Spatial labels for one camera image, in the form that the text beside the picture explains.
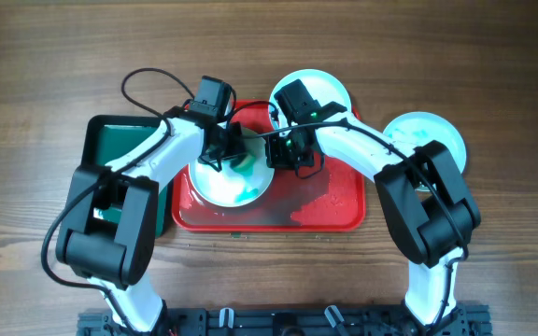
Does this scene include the green yellow sponge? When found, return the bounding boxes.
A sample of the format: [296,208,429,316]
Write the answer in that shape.
[230,153,256,175]

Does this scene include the white plate green smear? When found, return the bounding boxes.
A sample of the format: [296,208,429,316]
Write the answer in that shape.
[383,111,468,174]

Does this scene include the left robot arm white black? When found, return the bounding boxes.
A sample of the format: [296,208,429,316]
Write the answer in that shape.
[41,102,245,335]

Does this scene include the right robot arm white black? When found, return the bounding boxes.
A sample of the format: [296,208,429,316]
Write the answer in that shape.
[267,100,481,332]

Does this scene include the red plastic tray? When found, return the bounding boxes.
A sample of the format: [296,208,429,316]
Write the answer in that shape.
[171,98,366,233]

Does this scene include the dark green tray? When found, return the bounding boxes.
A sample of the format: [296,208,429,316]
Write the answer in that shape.
[81,115,173,238]

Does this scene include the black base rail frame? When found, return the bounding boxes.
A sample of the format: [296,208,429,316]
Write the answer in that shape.
[76,303,493,336]

